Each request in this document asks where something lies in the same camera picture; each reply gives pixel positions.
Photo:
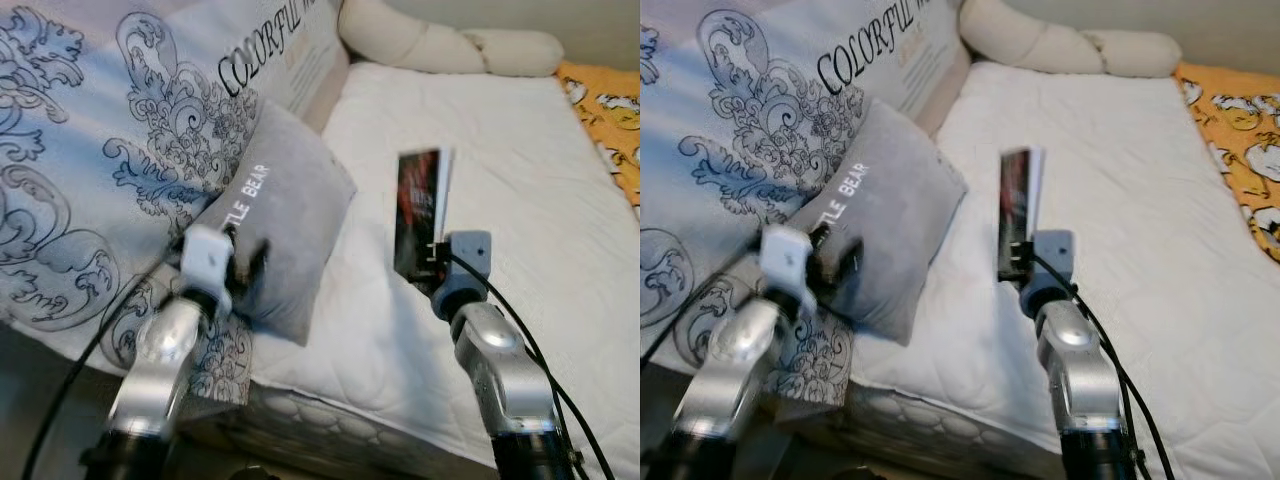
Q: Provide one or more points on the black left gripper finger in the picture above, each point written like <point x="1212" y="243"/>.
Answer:
<point x="258" y="264"/>
<point x="232" y="248"/>
<point x="817" y="244"/>
<point x="849" y="260"/>

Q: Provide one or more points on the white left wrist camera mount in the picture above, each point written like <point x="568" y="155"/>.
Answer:
<point x="207" y="258"/>
<point x="785" y="258"/>

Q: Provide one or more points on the white grey ornament print blanket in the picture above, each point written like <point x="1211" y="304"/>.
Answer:
<point x="720" y="150"/>
<point x="80" y="150"/>

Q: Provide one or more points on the beige long bolster cushion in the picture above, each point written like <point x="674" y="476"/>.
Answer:
<point x="1050" y="45"/>
<point x="430" y="45"/>

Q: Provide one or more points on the white quilted mattress pad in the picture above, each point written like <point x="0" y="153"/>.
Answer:
<point x="520" y="250"/>
<point x="1150" y="300"/>

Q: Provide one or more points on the dark red black book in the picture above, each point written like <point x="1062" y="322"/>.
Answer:
<point x="1015" y="200"/>
<point x="418" y="200"/>

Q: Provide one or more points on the grey plush pillow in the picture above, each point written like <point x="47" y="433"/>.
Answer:
<point x="290" y="220"/>
<point x="900" y="220"/>

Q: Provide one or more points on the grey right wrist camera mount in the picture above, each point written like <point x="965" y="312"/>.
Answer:
<point x="1058" y="255"/>
<point x="470" y="255"/>

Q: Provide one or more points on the beige quilted mattress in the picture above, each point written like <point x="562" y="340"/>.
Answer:
<point x="330" y="440"/>
<point x="950" y="445"/>

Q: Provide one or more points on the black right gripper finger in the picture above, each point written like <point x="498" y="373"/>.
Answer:
<point x="1026" y="253"/>
<point x="437" y="253"/>

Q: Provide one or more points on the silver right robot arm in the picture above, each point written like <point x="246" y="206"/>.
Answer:
<point x="1080" y="370"/>
<point x="500" y="370"/>

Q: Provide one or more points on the orange duck print sheet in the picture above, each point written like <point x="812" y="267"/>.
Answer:
<point x="610" y="110"/>
<point x="1240" y="130"/>

